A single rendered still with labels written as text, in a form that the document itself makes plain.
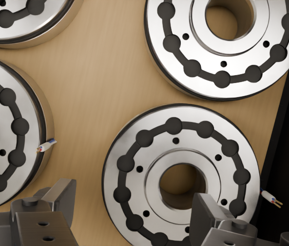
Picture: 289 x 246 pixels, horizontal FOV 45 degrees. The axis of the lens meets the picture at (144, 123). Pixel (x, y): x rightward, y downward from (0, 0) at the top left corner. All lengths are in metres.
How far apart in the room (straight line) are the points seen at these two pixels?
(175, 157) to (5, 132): 0.11
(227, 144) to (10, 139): 0.14
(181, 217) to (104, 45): 0.13
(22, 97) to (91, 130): 0.05
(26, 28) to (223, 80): 0.13
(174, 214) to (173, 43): 0.11
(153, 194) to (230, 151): 0.06
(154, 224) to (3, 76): 0.13
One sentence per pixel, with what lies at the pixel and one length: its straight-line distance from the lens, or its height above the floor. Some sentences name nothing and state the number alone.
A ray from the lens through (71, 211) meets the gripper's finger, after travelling 0.16.
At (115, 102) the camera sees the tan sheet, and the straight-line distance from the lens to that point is 0.25.
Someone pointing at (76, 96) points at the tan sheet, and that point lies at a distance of 0.25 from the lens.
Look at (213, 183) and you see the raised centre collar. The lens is 0.23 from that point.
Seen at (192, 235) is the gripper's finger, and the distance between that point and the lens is 0.16.
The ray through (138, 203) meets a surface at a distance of 0.23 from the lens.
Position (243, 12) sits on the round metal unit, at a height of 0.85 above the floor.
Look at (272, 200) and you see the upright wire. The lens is 0.23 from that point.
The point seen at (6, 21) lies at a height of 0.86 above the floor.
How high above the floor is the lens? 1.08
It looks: 86 degrees down
